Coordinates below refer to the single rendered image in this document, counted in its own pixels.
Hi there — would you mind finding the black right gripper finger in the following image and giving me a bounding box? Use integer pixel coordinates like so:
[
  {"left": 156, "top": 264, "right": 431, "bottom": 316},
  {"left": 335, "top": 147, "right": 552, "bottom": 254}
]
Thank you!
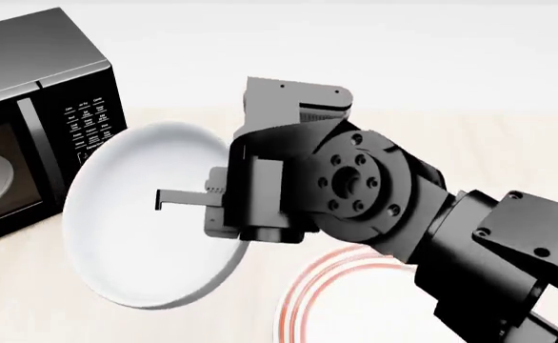
[{"left": 154, "top": 189, "right": 229, "bottom": 212}]

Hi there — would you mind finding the white plate with red rings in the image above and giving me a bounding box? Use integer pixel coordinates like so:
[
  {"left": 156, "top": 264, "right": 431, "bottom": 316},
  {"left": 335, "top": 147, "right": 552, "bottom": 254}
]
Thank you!
[{"left": 272, "top": 243, "right": 470, "bottom": 343}]

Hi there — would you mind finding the black microwave oven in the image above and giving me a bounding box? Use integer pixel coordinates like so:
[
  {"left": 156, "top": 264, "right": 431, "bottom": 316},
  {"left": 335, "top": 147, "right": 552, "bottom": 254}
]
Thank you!
[{"left": 0, "top": 6, "right": 129, "bottom": 250}]

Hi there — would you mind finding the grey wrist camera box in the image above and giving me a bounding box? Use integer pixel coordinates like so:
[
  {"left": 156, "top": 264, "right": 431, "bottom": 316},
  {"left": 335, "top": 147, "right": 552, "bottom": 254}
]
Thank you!
[{"left": 242, "top": 75, "right": 355, "bottom": 134}]

